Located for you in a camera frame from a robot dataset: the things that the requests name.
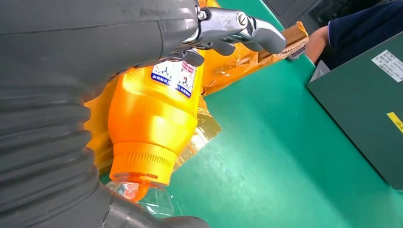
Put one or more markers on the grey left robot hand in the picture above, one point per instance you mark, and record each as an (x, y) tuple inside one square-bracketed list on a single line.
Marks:
[(94, 37)]

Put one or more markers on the orange detergent bottle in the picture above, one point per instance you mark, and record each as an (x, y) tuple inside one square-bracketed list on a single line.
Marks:
[(151, 122)]

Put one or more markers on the yellow plastic sheet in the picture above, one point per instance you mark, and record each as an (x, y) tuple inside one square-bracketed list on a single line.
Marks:
[(226, 69)]

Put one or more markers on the person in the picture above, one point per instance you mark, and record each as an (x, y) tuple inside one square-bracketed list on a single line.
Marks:
[(362, 28)]

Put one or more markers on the dark green laptop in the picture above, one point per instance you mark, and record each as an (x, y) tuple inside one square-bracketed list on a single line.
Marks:
[(362, 110)]

